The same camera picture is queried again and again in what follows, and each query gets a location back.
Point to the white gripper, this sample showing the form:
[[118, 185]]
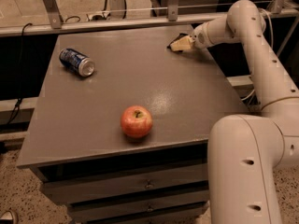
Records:
[[198, 38]]

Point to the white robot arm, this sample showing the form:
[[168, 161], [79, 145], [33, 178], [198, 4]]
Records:
[[243, 150]]

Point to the red apple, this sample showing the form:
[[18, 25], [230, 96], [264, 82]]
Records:
[[136, 121]]

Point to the metal railing bar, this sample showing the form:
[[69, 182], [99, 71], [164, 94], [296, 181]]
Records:
[[95, 26]]

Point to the floor power outlet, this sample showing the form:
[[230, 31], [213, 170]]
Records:
[[102, 16]]

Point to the grey drawer cabinet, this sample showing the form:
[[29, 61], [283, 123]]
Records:
[[127, 145]]

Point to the blue soda can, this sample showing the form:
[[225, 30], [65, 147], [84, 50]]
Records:
[[77, 62]]

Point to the shoe tip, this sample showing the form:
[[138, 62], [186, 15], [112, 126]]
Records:
[[9, 217]]

